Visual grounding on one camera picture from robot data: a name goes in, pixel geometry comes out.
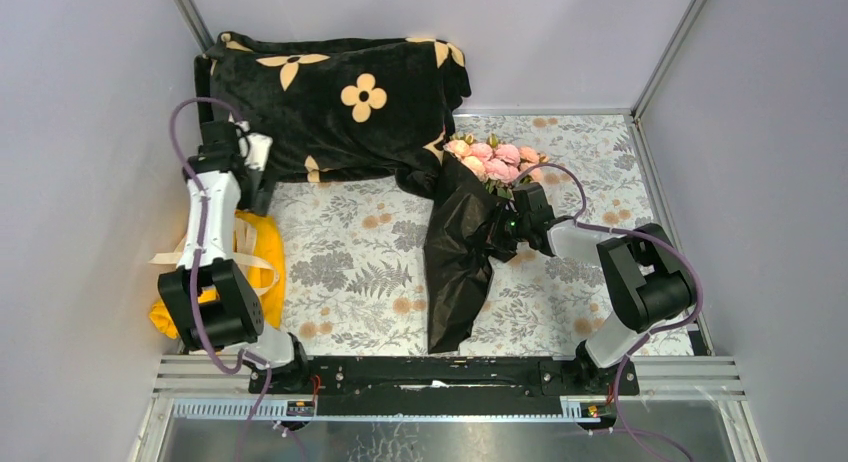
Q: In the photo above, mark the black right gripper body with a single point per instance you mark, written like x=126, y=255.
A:
x=508, y=231

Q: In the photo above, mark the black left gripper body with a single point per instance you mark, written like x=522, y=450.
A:
x=253, y=199

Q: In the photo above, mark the pink fake flower bunch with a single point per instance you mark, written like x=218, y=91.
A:
x=499, y=165

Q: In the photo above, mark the black wrapping paper sheet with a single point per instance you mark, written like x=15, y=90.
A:
x=459, y=243

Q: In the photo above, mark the cream satin ribbon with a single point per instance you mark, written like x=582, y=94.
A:
x=246, y=237

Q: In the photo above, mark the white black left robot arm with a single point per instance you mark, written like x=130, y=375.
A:
x=208, y=296

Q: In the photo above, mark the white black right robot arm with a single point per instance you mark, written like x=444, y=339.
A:
x=649, y=284

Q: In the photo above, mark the black blanket with beige flowers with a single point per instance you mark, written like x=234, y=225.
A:
x=340, y=110

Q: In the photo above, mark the yellow cloth bag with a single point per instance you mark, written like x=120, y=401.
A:
x=259, y=254

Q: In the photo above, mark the floral patterned table cloth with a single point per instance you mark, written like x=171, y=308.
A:
x=355, y=281

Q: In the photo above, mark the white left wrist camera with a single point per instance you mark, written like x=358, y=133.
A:
x=259, y=146

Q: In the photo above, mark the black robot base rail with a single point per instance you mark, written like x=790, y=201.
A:
x=439, y=386

